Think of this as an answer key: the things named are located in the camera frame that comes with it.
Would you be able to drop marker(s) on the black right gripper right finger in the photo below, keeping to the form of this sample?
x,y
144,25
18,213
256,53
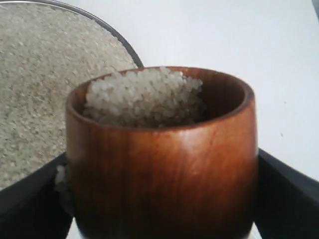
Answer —
x,y
288,201

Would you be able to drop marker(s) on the brown wooden cup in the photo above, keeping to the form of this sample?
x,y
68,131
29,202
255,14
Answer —
x,y
190,182

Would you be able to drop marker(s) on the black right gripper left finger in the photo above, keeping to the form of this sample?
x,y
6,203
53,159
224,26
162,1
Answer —
x,y
31,209

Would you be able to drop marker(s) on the round metal rice tray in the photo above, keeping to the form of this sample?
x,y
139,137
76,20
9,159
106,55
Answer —
x,y
45,52

